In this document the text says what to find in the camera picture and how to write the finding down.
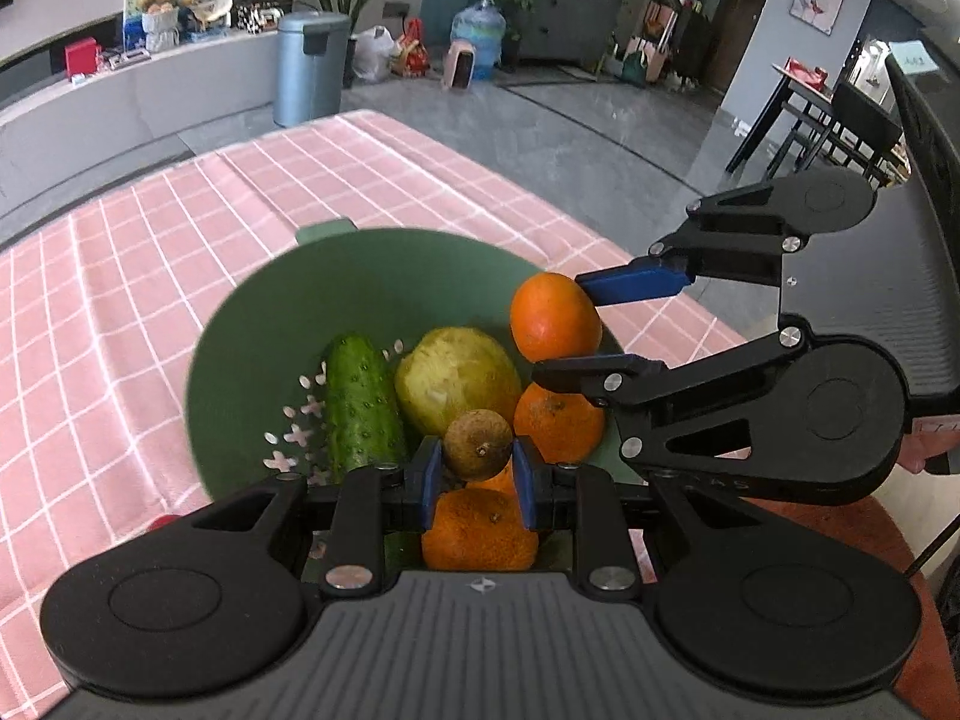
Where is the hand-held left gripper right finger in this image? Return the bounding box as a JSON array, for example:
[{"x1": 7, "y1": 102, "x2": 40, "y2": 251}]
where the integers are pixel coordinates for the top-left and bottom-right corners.
[{"x1": 512, "y1": 435, "x2": 713, "y2": 601}]

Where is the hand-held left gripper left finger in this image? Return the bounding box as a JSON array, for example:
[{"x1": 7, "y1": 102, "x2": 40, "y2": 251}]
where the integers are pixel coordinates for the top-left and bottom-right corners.
[{"x1": 187, "y1": 435, "x2": 445, "y2": 599}]

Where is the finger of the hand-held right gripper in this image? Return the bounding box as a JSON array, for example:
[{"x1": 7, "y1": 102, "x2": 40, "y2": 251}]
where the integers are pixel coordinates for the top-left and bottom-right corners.
[
  {"x1": 531, "y1": 326, "x2": 815, "y2": 477},
  {"x1": 576, "y1": 178, "x2": 790, "y2": 308}
]

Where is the orange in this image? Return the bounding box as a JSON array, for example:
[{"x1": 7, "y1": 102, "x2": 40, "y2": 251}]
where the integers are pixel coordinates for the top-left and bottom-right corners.
[
  {"x1": 514, "y1": 382, "x2": 607, "y2": 466},
  {"x1": 469, "y1": 457, "x2": 518, "y2": 496},
  {"x1": 510, "y1": 272, "x2": 602, "y2": 365},
  {"x1": 421, "y1": 487, "x2": 539, "y2": 572}
]

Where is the brown kiwi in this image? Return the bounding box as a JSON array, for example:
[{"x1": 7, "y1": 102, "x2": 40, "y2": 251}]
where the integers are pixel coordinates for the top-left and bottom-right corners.
[{"x1": 442, "y1": 410, "x2": 515, "y2": 482}]

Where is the green cucumber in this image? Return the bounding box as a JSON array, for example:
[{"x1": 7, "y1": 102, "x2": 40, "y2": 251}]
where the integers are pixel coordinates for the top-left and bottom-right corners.
[{"x1": 322, "y1": 335, "x2": 410, "y2": 485}]

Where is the yellow-green guava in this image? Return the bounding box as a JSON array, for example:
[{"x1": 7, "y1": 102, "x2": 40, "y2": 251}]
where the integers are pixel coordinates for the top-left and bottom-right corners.
[{"x1": 394, "y1": 326, "x2": 524, "y2": 440}]

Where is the green colander bowl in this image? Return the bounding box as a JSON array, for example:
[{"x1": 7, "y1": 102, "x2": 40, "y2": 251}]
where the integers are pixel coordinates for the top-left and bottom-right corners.
[{"x1": 184, "y1": 217, "x2": 650, "y2": 578}]

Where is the dark dining table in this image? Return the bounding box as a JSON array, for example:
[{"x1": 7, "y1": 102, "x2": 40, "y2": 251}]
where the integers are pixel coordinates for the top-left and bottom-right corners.
[{"x1": 726, "y1": 64, "x2": 848, "y2": 173}]

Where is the pink space heater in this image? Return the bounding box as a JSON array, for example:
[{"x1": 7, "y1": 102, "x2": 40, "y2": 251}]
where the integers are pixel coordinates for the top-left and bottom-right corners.
[{"x1": 442, "y1": 43, "x2": 477, "y2": 91}]

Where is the dark dining chair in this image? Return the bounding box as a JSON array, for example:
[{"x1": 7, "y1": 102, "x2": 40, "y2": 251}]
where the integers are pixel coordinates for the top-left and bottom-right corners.
[{"x1": 795, "y1": 79, "x2": 905, "y2": 181}]

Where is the black mesh office chair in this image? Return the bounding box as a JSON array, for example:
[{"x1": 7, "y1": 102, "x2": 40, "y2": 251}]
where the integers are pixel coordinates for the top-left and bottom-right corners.
[{"x1": 885, "y1": 52, "x2": 960, "y2": 241}]

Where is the dark grey cabinet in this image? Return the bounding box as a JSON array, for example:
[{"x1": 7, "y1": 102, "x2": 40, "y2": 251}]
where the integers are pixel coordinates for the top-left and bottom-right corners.
[{"x1": 517, "y1": 0, "x2": 635, "y2": 67}]

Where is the blue water bottle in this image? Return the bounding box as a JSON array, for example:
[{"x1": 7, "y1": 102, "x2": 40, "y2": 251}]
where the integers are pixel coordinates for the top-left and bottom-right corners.
[{"x1": 451, "y1": 0, "x2": 507, "y2": 82}]

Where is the red gift bag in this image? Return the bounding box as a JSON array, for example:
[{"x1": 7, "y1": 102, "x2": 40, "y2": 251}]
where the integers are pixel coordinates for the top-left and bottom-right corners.
[{"x1": 391, "y1": 19, "x2": 432, "y2": 80}]

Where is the white plastic bag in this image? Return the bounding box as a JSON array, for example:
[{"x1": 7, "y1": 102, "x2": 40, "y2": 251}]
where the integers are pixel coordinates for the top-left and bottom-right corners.
[{"x1": 351, "y1": 25, "x2": 402, "y2": 83}]

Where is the pink checked tablecloth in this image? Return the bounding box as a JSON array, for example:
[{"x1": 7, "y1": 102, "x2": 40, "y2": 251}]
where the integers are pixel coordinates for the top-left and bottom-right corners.
[{"x1": 0, "y1": 109, "x2": 751, "y2": 720}]

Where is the grey-blue trash bin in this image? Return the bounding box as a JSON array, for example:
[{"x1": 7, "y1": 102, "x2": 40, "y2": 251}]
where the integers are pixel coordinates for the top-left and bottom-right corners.
[{"x1": 272, "y1": 11, "x2": 352, "y2": 128}]

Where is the white marble tv console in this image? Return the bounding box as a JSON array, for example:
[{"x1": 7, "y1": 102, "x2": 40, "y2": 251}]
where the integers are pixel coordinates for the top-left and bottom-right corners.
[{"x1": 0, "y1": 26, "x2": 301, "y2": 200}]

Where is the picture board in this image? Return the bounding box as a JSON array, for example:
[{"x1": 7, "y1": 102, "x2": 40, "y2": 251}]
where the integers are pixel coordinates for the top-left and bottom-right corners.
[{"x1": 122, "y1": 0, "x2": 232, "y2": 42}]

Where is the red box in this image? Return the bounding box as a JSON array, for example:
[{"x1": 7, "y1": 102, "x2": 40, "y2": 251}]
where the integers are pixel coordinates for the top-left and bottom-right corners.
[{"x1": 64, "y1": 37, "x2": 102, "y2": 77}]

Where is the framed wall picture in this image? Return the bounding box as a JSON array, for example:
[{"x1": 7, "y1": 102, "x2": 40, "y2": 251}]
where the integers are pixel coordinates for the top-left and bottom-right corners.
[{"x1": 789, "y1": 0, "x2": 847, "y2": 36}]

